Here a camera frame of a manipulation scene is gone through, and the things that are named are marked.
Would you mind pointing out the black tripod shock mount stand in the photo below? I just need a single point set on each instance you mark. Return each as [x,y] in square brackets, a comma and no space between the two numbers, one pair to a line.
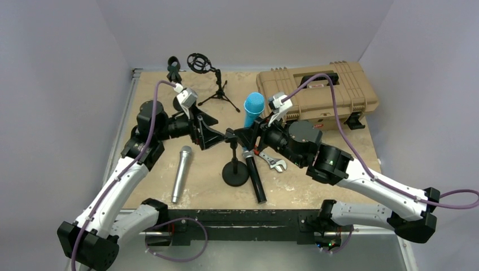
[201,64]

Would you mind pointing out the silver mesh head microphone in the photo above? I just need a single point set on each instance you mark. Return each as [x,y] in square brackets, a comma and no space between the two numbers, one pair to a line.
[186,154]

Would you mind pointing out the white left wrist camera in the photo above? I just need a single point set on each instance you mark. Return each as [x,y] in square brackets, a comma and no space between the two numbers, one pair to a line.
[187,98]

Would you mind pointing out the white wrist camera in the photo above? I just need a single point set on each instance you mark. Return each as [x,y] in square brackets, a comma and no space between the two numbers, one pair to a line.
[187,98]
[279,104]

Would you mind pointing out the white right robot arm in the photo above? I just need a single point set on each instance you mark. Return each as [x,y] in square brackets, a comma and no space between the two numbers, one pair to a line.
[402,209]

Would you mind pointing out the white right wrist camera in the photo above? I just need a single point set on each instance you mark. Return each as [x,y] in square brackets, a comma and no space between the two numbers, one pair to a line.
[279,104]

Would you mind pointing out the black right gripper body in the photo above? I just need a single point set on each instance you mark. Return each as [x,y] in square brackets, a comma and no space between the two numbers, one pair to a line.
[274,135]

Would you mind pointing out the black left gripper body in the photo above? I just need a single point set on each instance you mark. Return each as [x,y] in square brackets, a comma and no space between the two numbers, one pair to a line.
[181,126]

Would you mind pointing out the aluminium table frame rails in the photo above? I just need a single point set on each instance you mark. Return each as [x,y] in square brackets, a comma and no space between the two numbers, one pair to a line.
[118,143]

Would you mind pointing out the red handled adjustable wrench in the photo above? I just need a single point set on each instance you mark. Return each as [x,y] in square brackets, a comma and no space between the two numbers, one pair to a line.
[274,163]

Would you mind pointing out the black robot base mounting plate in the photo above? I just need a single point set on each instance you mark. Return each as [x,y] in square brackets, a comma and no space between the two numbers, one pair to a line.
[302,226]

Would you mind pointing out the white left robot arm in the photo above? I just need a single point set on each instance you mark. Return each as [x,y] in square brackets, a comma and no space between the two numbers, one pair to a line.
[94,239]

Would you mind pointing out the blue foam covered microphone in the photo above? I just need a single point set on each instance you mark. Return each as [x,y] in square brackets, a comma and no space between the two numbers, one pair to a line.
[253,106]

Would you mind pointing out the black microphone with mesh head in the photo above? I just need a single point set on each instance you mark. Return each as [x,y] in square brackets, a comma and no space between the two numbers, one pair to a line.
[254,175]

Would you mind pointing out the black round base mic stand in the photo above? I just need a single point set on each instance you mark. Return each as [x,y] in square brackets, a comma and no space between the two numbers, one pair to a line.
[174,68]

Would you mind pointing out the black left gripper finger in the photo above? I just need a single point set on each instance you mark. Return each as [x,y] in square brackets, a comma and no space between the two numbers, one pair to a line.
[209,120]
[208,137]

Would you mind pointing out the tan plastic tool case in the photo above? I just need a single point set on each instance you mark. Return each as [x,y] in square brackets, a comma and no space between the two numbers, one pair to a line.
[337,89]

